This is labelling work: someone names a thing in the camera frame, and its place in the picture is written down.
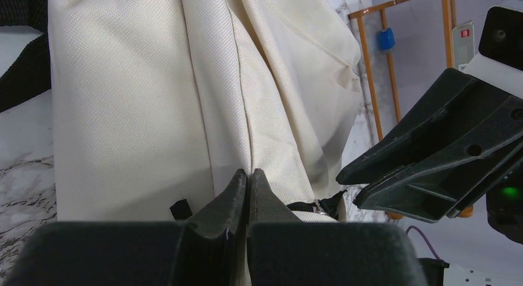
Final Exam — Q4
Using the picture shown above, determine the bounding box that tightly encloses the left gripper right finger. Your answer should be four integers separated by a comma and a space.
247, 169, 427, 285

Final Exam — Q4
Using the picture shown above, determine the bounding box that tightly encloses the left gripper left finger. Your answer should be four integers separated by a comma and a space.
5, 170, 247, 285

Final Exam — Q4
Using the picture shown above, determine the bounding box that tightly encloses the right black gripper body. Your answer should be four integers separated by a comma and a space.
337, 68, 522, 223

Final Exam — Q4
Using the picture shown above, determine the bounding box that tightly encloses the cream canvas backpack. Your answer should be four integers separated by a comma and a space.
0, 0, 364, 286

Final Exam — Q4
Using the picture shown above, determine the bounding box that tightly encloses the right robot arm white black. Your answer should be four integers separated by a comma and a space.
337, 68, 522, 243

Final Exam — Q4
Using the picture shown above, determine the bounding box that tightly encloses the small white box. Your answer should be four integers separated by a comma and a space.
452, 22, 475, 72

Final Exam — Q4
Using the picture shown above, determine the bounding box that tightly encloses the blue clip on rack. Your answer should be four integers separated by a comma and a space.
377, 27, 395, 52

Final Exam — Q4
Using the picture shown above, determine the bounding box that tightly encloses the wooden shelf rack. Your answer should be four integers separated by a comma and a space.
348, 0, 477, 221

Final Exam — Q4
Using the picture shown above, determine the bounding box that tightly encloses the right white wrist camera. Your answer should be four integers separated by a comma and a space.
463, 0, 522, 99

